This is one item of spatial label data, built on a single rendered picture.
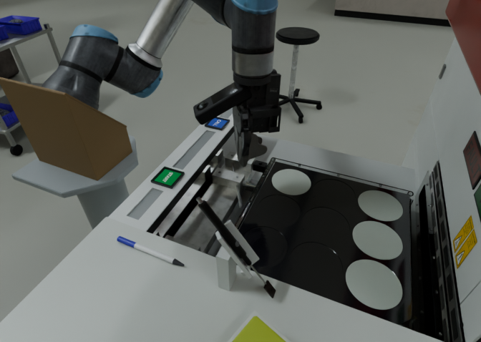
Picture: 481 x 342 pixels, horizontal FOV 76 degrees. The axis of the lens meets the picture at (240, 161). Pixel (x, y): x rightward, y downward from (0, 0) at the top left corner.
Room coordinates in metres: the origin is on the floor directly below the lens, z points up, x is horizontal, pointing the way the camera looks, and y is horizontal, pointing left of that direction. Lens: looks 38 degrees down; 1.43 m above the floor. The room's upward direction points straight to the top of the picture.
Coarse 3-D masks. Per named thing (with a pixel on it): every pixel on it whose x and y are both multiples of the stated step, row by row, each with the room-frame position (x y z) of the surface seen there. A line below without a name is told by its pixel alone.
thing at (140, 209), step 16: (224, 112) 0.85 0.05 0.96; (208, 128) 0.75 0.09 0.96; (224, 128) 0.75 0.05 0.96; (192, 144) 0.68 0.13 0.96; (208, 144) 0.68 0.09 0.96; (176, 160) 0.60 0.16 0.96; (192, 160) 0.60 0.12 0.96; (144, 192) 0.49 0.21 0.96; (160, 192) 0.49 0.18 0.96; (176, 192) 0.49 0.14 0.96; (128, 208) 0.44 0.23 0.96; (144, 208) 0.45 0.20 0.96; (160, 208) 0.44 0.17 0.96; (128, 224) 0.40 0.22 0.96; (144, 224) 0.40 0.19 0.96
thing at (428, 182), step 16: (432, 176) 0.56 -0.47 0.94; (432, 192) 0.51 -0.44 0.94; (416, 208) 0.54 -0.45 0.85; (432, 208) 0.46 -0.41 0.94; (416, 224) 0.49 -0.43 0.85; (432, 224) 0.42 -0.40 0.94; (432, 240) 0.38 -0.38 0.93; (432, 256) 0.35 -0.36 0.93; (432, 272) 0.32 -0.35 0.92; (432, 304) 0.28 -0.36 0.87; (432, 320) 0.26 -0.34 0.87; (448, 320) 0.22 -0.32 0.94; (432, 336) 0.23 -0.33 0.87; (448, 336) 0.20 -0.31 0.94
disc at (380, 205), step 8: (368, 192) 0.55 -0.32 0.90; (376, 192) 0.55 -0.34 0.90; (384, 192) 0.55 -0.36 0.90; (360, 200) 0.52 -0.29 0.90; (368, 200) 0.52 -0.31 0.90; (376, 200) 0.52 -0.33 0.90; (384, 200) 0.52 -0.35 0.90; (392, 200) 0.52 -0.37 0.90; (368, 208) 0.50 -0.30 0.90; (376, 208) 0.50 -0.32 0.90; (384, 208) 0.50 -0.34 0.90; (392, 208) 0.50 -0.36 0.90; (400, 208) 0.50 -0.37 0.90; (376, 216) 0.47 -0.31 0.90; (384, 216) 0.47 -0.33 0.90; (392, 216) 0.47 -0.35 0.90; (400, 216) 0.47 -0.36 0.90
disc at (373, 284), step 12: (360, 264) 0.35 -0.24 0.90; (372, 264) 0.35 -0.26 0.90; (348, 276) 0.32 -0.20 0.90; (360, 276) 0.32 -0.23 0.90; (372, 276) 0.32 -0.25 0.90; (384, 276) 0.32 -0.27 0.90; (396, 276) 0.32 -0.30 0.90; (360, 288) 0.30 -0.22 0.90; (372, 288) 0.30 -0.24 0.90; (384, 288) 0.30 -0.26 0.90; (396, 288) 0.30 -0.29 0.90; (360, 300) 0.28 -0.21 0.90; (372, 300) 0.28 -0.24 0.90; (384, 300) 0.28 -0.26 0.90; (396, 300) 0.28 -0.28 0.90
